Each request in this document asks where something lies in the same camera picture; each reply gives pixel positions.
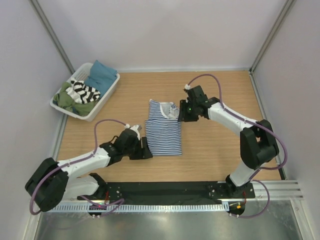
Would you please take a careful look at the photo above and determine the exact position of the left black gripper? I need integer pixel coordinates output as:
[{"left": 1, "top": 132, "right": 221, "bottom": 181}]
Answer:
[{"left": 123, "top": 136, "right": 153, "bottom": 160}]

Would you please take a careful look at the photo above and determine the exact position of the blue white striped tank top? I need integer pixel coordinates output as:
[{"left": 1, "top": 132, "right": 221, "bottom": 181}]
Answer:
[{"left": 145, "top": 99, "right": 182, "bottom": 157}]

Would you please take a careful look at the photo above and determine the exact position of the black white striped garment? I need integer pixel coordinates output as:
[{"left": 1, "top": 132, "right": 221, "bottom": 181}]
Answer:
[{"left": 65, "top": 77, "right": 101, "bottom": 104}]

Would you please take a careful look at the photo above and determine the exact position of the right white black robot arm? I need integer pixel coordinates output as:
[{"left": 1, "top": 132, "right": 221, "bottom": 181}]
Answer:
[{"left": 178, "top": 84, "right": 279, "bottom": 198}]

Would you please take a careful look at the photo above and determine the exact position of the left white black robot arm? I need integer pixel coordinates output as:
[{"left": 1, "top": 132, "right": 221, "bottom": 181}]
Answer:
[{"left": 25, "top": 125, "right": 153, "bottom": 212}]

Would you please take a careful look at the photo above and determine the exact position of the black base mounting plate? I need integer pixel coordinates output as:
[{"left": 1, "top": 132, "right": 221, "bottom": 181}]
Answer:
[{"left": 89, "top": 181, "right": 256, "bottom": 204}]

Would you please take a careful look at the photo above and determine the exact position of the teal folded cloth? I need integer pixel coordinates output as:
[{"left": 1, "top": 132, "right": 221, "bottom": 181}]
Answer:
[{"left": 84, "top": 60, "right": 118, "bottom": 97}]

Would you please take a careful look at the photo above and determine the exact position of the olive green garment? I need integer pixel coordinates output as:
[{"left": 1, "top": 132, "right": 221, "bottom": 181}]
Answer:
[{"left": 52, "top": 82, "right": 98, "bottom": 117}]

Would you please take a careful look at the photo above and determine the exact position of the white plastic laundry basket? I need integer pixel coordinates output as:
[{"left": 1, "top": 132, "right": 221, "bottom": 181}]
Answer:
[{"left": 50, "top": 61, "right": 120, "bottom": 122}]

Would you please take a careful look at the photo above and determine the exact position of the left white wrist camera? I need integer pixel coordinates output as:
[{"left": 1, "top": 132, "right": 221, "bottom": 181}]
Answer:
[{"left": 124, "top": 124, "right": 142, "bottom": 140}]

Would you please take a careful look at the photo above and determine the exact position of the white slotted cable duct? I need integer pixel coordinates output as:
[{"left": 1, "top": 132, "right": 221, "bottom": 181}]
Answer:
[{"left": 49, "top": 202, "right": 229, "bottom": 213}]

